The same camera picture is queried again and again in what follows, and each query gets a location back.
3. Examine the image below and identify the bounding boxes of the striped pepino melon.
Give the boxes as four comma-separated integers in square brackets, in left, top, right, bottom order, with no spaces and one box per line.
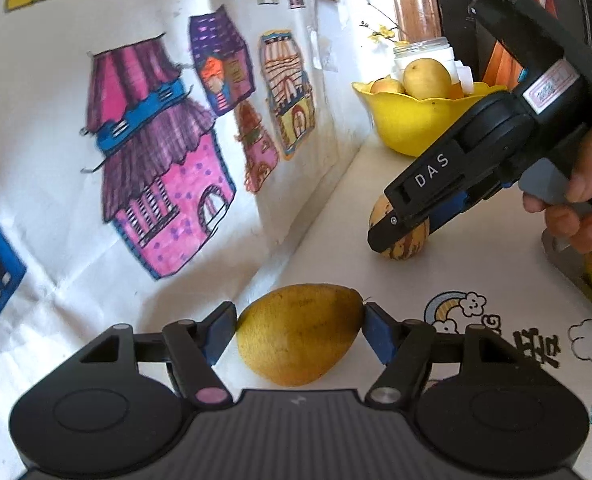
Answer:
[368,194,430,260]

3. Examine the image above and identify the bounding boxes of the yellow plastic bowl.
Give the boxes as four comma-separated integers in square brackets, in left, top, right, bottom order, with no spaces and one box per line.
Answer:
[352,81,505,157]

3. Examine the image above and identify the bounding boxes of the white printed table cloth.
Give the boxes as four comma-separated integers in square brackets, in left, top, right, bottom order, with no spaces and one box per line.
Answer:
[235,139,592,479]

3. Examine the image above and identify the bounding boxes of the yellow pear in bowl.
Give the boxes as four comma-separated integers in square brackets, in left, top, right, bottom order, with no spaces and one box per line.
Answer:
[402,58,452,100]

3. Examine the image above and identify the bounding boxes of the metal tray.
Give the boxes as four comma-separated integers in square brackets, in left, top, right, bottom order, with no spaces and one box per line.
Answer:
[541,230,592,303]

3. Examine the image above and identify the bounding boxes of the white jar with flowers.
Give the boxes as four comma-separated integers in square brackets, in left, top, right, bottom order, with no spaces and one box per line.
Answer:
[360,0,474,96]

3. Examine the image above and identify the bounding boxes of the houses drawing paper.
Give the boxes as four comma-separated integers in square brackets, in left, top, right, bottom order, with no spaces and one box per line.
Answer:
[0,0,359,354]

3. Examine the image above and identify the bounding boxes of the brown wooden post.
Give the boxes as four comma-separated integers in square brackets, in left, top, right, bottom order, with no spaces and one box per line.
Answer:
[395,0,435,42]

